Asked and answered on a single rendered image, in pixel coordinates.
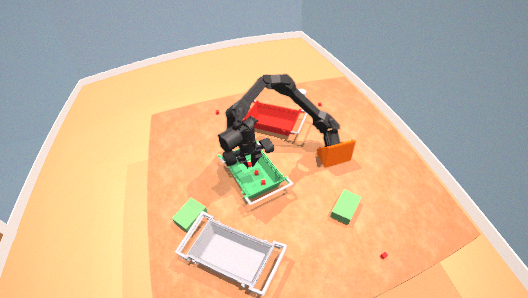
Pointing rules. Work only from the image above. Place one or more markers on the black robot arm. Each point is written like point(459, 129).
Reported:
point(284, 84)

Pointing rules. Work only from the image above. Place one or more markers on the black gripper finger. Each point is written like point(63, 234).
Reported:
point(255, 158)
point(245, 162)

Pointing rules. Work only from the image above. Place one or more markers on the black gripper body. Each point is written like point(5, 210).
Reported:
point(247, 148)

